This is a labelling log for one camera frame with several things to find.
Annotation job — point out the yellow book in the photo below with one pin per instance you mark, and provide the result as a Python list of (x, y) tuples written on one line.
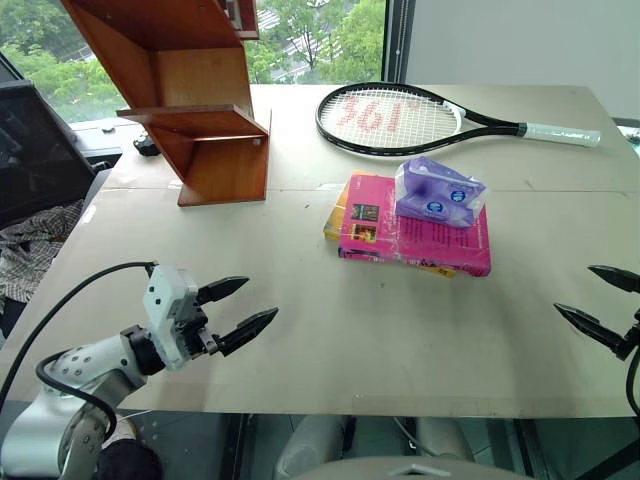
[(336, 220)]

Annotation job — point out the purple tissue pack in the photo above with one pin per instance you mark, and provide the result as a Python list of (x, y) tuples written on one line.
[(435, 195)]

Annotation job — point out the checked grey cloth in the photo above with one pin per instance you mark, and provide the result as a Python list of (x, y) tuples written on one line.
[(30, 250)]

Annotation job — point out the pink book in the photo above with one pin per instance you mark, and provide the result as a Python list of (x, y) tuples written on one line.
[(430, 242)]

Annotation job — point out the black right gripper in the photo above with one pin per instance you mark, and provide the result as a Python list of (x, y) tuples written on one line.
[(633, 340)]

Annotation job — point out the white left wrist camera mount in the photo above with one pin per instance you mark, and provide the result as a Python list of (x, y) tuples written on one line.
[(167, 305)]

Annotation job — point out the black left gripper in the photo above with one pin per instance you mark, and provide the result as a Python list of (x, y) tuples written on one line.
[(197, 335)]

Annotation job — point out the black chair with cloth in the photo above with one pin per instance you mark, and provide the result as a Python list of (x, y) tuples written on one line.
[(35, 150)]

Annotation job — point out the wooden shelf rack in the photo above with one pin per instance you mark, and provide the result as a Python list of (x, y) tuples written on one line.
[(200, 90)]

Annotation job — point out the dark window frame post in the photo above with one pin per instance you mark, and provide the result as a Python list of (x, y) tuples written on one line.
[(397, 40)]

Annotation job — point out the grey rounded robot body shell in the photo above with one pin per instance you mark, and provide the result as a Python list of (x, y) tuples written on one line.
[(350, 450)]

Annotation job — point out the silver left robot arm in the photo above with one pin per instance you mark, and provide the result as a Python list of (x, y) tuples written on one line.
[(95, 367)]

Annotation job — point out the black tennis racket white grip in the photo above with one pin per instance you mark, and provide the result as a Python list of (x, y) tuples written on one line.
[(475, 117)]

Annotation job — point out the small black device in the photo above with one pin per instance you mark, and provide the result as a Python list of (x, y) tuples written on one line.
[(145, 145)]

